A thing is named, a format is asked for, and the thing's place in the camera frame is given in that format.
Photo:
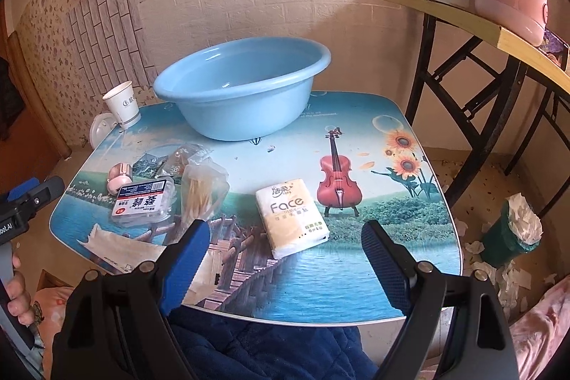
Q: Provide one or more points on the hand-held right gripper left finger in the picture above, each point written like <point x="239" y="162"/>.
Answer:
<point x="187" y="268"/>

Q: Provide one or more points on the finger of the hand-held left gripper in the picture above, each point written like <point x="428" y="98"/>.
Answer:
<point x="20" y="189"/>
<point x="44" y="191"/>

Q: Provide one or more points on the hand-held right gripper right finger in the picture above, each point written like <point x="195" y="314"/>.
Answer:
<point x="385" y="268"/>

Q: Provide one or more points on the long white paper packet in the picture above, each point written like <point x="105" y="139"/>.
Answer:
<point x="120" y="248"/>

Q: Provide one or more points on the small pink round gadget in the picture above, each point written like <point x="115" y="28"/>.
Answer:
<point x="119" y="179"/>

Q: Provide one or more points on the clear bag of toothpicks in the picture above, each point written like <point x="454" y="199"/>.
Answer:
<point x="198" y="193"/>

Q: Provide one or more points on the cream tissue pack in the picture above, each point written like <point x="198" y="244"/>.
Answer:
<point x="291" y="219"/>

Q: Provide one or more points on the light blue plastic basin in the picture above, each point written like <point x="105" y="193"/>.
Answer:
<point x="240" y="108"/>

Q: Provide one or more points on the scattered white tissue scraps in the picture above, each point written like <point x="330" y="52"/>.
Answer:
<point x="512" y="277"/>

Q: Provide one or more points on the person's left hand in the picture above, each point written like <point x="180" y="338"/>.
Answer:
<point x="18" y="295"/>

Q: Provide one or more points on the brown wooden door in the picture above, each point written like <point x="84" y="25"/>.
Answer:
<point x="31" y="130"/>

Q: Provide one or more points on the clear plastic box with label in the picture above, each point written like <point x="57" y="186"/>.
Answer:
<point x="142" y="202"/>

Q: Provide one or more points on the white round lid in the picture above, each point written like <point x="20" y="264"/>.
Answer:
<point x="100" y="130"/>

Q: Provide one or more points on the dark hanging coat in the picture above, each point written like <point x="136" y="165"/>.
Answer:
<point x="9" y="104"/>

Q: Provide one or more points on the pink printed cloth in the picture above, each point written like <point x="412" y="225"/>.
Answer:
<point x="49" y="308"/>

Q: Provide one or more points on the small bag of metal bits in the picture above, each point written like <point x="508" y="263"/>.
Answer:
<point x="149" y="166"/>

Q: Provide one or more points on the small clear plastic bag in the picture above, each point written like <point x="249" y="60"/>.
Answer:
<point x="187" y="155"/>

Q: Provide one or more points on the white paper cup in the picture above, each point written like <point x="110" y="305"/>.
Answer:
<point x="122" y="106"/>

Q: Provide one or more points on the green trash bin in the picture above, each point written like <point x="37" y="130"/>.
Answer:
<point x="501" y="242"/>

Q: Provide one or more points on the white tissue wad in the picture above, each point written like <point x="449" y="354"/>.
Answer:
<point x="525" y="219"/>

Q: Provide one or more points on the pink blanket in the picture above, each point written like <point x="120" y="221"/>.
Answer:
<point x="543" y="326"/>

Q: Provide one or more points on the wooden folding table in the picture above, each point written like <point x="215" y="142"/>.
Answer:
<point x="512" y="39"/>

